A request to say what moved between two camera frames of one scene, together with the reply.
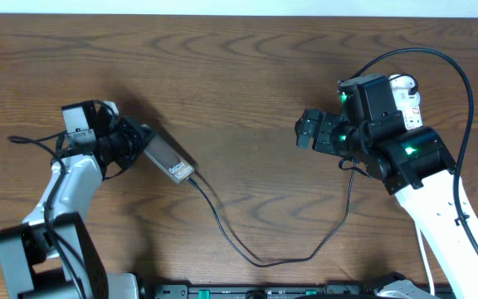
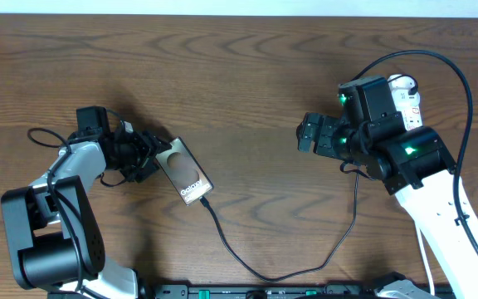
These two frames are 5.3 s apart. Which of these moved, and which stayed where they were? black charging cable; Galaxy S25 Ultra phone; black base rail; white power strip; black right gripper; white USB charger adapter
Moved: Galaxy S25 Ultra phone; black charging cable
Stayed: black right gripper; white power strip; white USB charger adapter; black base rail
